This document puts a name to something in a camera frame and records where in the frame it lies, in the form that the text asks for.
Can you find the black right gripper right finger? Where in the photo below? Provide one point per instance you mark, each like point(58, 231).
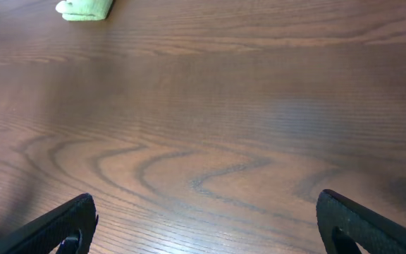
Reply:
point(346, 226)

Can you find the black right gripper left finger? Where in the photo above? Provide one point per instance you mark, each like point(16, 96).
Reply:
point(68, 228)

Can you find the green microfiber cloth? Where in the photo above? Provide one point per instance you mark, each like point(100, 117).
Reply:
point(84, 10)

